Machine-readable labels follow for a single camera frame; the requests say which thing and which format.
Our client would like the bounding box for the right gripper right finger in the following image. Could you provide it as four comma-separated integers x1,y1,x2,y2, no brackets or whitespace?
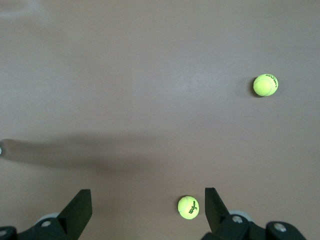
201,187,308,240

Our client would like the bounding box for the yellow tennis ball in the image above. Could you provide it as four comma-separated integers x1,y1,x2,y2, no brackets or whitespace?
177,195,200,220
252,73,279,97

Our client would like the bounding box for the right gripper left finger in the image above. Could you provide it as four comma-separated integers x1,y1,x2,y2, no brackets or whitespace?
0,189,93,240

